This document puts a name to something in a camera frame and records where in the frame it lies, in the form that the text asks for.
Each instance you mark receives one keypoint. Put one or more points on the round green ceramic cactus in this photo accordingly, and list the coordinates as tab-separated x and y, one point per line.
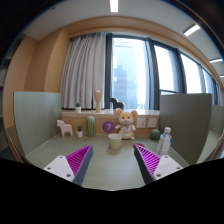
155	134

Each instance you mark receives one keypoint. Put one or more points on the pink wooden horse figure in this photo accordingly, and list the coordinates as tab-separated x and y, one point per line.
65	128

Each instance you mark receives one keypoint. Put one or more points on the white wall socket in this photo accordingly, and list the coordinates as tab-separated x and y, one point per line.
152	122
141	122

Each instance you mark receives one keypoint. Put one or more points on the clear plastic water bottle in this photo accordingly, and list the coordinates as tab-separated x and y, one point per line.
164	142

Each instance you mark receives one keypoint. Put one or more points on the small potted plant on table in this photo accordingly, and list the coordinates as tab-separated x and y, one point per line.
79	131

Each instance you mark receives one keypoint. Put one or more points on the grey white curtain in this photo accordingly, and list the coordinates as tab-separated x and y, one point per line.
84	69

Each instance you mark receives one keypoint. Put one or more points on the left grey partition panel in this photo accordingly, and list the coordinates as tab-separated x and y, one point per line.
36	115

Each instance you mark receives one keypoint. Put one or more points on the tall green ceramic cactus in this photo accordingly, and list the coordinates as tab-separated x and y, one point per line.
90	126

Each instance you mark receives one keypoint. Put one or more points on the purple number seven disc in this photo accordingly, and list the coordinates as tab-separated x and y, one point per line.
108	126

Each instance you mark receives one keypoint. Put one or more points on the plush mouse toy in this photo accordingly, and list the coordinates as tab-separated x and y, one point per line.
125	126

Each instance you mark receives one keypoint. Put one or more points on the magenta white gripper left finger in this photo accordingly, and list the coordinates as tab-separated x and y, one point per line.
72	167

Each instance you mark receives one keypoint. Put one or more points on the grey partition panel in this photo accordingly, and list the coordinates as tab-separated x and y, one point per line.
188	116
36	115

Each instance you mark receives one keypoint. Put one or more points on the wooden hand sculpture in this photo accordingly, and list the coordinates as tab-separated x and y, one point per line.
98	97

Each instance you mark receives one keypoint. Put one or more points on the red round coaster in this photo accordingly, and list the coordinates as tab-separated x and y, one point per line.
138	145

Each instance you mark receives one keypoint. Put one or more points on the small potted plant on sill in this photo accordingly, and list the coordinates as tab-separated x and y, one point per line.
78	108

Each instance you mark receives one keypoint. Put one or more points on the black animal figure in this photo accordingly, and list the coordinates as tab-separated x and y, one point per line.
116	103

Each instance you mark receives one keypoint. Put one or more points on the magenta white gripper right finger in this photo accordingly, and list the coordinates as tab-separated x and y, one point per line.
154	167

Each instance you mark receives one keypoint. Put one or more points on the right grey partition panel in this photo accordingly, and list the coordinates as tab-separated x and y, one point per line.
188	116

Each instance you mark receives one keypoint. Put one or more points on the pale yellow cup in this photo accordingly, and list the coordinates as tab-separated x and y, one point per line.
115	141

